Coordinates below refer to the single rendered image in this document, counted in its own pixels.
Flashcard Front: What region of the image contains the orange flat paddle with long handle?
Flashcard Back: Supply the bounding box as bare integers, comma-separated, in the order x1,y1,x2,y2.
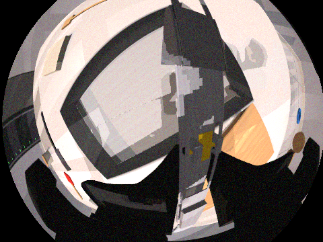
62,0,107,29

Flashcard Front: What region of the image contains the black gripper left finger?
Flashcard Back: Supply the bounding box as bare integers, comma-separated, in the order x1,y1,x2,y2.
81,145,180,236

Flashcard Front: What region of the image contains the light wooden board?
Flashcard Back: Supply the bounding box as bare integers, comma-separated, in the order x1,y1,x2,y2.
203,102,275,212
42,35,71,76

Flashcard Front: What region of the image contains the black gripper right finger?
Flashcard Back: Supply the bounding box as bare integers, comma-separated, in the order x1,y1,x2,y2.
209,151,293,227

